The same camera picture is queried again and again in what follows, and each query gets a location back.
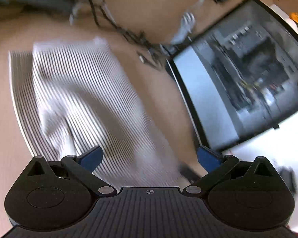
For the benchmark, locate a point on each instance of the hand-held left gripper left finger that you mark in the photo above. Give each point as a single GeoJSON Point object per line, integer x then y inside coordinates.
{"type": "Point", "coordinates": [92, 157]}

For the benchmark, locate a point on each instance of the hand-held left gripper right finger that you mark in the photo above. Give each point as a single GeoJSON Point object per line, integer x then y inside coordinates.
{"type": "Point", "coordinates": [208, 157]}

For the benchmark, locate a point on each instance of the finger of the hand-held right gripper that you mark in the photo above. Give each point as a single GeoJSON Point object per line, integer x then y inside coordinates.
{"type": "Point", "coordinates": [188, 172]}

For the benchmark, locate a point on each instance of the grey striped garment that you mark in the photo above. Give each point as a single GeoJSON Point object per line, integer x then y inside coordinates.
{"type": "Point", "coordinates": [89, 91]}

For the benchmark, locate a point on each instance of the white computer case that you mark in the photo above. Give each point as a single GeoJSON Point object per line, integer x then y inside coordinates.
{"type": "Point", "coordinates": [238, 79]}

